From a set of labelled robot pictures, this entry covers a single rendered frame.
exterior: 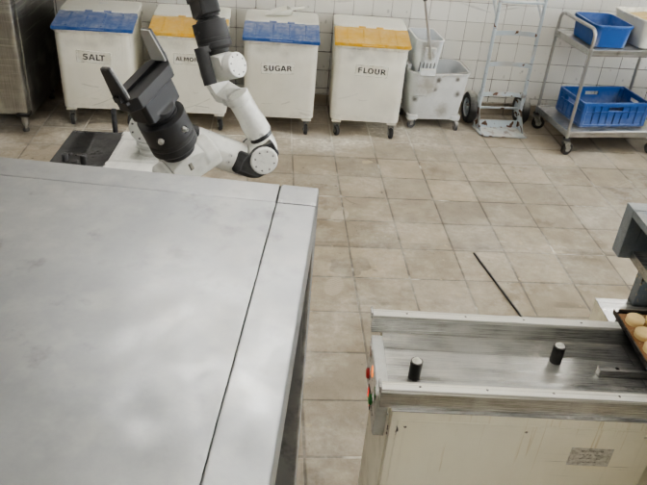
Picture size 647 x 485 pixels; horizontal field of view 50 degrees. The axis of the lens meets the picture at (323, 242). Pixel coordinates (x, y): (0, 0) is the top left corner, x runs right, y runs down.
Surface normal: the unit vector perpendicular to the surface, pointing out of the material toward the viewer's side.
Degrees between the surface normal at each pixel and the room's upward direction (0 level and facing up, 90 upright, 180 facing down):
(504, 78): 90
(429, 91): 95
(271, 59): 91
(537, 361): 0
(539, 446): 90
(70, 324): 0
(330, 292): 0
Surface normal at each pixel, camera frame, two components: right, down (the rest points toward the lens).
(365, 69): 0.00, 0.56
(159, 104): 0.86, 0.22
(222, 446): 0.07, -0.85
